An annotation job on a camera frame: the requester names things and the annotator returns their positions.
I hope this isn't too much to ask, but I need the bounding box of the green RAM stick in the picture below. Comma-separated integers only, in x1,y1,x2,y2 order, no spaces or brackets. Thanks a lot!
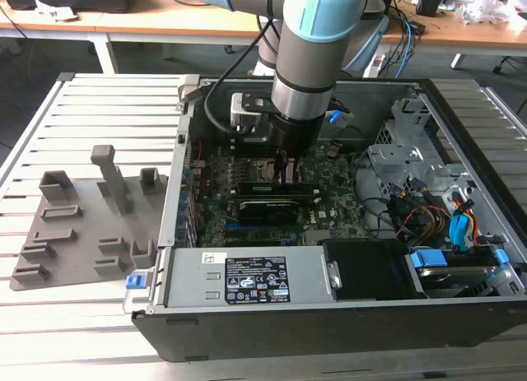
237,181,318,197
232,134,273,146

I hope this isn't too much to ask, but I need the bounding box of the CPU socket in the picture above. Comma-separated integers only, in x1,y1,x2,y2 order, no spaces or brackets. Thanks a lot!
250,156,308,185

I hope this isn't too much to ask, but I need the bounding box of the green motherboard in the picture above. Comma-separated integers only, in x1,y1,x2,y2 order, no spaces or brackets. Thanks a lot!
187,137,371,249

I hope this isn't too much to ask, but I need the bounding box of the black graphics card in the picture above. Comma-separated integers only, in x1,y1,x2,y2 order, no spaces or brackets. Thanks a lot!
238,197,300,226

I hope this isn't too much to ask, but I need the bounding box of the white power strip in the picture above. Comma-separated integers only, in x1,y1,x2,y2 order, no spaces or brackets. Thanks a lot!
363,53,387,78

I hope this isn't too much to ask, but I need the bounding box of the metal drive cage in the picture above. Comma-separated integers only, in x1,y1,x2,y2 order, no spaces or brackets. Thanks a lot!
366,95,478,201

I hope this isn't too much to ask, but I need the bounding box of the black plastic shroud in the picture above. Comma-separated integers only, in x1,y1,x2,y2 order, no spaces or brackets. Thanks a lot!
319,239,427,302

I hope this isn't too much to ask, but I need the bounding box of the wooden desk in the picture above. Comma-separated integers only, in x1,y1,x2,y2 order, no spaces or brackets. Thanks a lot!
0,0,527,76

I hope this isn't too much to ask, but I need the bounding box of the grey power supply with label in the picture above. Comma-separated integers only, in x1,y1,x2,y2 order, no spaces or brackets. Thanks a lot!
163,245,339,309

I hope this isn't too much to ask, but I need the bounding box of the hard disk in blue carrier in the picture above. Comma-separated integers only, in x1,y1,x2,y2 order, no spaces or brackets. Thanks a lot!
405,244,510,300

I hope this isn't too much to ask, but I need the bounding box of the small black box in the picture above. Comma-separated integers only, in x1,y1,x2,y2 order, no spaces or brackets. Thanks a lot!
414,0,448,16

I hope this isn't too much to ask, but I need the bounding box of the black open PC case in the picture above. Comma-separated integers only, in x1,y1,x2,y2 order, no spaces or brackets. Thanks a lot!
130,74,527,364

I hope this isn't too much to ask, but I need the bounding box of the grey parts rack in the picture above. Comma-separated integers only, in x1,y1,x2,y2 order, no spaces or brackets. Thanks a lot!
8,144,170,292

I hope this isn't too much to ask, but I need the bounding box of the clear plastic bag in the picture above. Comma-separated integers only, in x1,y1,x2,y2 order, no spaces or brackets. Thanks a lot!
455,0,518,27

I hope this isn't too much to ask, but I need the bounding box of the white crumpled paper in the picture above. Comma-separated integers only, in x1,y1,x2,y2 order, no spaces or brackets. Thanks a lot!
35,0,79,21

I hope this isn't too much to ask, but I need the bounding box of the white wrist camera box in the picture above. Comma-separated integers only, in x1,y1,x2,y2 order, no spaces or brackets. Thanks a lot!
229,91,273,134

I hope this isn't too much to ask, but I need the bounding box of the black camera cable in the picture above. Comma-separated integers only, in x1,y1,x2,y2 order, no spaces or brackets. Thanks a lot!
204,18,285,135

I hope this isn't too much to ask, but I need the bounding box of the red and yellow wire bundle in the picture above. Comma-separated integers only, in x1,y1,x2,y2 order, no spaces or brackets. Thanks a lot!
393,203,452,240

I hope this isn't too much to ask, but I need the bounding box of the blue flat wire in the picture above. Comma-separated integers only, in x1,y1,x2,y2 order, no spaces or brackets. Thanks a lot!
450,193,477,253

